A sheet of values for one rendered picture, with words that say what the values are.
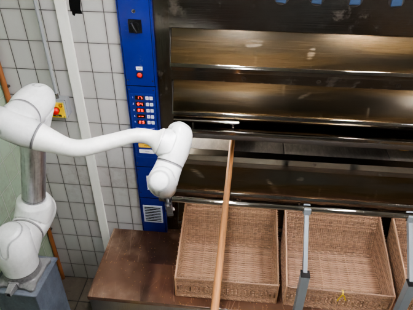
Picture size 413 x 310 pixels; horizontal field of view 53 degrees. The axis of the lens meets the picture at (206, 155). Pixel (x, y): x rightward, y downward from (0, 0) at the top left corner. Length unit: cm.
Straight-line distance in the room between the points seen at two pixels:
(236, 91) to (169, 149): 71
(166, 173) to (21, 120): 52
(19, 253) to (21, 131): 59
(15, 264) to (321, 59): 161
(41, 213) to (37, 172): 22
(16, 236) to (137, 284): 84
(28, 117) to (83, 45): 70
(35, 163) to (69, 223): 115
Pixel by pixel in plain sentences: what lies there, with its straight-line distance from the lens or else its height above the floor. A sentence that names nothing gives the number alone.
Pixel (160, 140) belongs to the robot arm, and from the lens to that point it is 151.
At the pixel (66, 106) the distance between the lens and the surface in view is 227.
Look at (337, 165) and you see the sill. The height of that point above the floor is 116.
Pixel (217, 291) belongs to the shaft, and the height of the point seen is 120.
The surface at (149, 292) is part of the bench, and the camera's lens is 241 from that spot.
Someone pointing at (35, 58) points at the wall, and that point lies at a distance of 228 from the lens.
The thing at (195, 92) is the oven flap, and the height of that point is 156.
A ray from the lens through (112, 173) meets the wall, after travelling 251.
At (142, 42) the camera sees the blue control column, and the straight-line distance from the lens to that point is 202.
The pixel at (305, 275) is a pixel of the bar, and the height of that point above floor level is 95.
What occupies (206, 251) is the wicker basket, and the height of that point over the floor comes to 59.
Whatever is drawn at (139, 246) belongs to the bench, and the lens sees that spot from 264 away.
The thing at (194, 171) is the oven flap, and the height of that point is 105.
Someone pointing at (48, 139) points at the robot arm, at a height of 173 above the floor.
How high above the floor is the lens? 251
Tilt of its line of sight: 35 degrees down
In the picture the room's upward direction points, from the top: straight up
